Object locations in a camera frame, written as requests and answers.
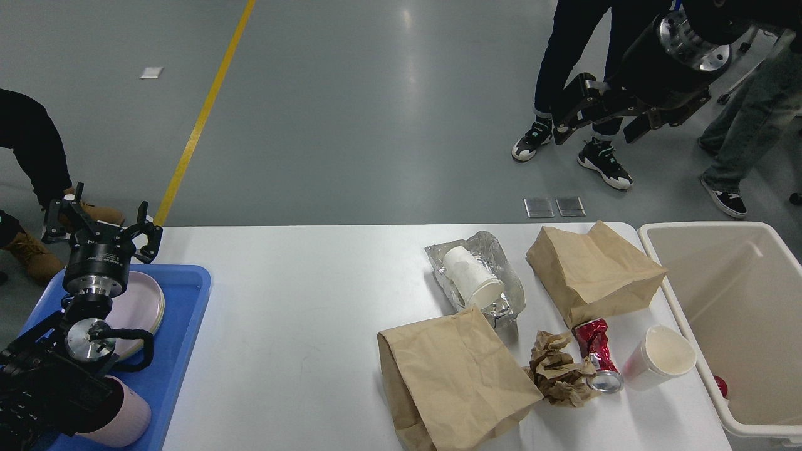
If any crumpled brown paper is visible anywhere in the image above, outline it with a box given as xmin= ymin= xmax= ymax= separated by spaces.
xmin=523 ymin=330 xmax=598 ymax=408

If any red item in bin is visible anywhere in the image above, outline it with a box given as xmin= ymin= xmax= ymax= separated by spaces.
xmin=714 ymin=375 xmax=729 ymax=399

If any large brown paper bag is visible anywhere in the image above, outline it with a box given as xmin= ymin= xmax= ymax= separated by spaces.
xmin=377 ymin=307 xmax=543 ymax=450

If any rolling chair base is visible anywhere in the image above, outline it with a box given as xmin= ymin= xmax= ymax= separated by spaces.
xmin=716 ymin=26 xmax=786 ymax=106

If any person with tan boots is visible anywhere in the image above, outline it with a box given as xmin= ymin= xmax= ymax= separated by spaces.
xmin=0 ymin=88 xmax=126 ymax=286

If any pink plate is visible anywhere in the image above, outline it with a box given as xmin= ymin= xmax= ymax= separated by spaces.
xmin=105 ymin=271 xmax=165 ymax=336

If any white paper cup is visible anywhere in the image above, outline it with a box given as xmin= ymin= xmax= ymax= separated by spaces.
xmin=443 ymin=246 xmax=504 ymax=309

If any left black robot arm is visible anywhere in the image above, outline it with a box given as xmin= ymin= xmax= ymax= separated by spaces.
xmin=2 ymin=184 xmax=163 ymax=450

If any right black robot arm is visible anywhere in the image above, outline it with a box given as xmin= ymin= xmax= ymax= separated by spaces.
xmin=552 ymin=1 xmax=800 ymax=145

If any blue plastic tray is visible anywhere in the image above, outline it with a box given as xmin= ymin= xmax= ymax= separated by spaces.
xmin=20 ymin=264 xmax=211 ymax=450

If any clear plastic wrapper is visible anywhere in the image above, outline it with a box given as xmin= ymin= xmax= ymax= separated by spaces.
xmin=424 ymin=229 xmax=526 ymax=330

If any beige plastic bin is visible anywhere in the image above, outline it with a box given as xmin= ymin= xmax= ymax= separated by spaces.
xmin=638 ymin=222 xmax=801 ymax=449

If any grey floor plate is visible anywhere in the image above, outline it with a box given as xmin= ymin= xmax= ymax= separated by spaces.
xmin=555 ymin=196 xmax=586 ymax=217
xmin=523 ymin=197 xmax=555 ymax=218

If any pink cup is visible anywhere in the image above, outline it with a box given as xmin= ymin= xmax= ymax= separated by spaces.
xmin=75 ymin=376 xmax=152 ymax=448

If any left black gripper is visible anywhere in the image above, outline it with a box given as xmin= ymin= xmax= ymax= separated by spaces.
xmin=42 ymin=182 xmax=164 ymax=298

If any crushed red soda can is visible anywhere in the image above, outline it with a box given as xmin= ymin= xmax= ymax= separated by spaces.
xmin=572 ymin=319 xmax=624 ymax=395

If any person in dark trousers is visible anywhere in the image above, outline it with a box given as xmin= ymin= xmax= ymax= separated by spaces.
xmin=511 ymin=0 xmax=674 ymax=190

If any person in grey trousers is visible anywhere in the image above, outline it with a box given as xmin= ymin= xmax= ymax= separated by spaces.
xmin=698 ymin=31 xmax=801 ymax=219

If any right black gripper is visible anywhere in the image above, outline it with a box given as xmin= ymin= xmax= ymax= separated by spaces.
xmin=551 ymin=14 xmax=732 ymax=145

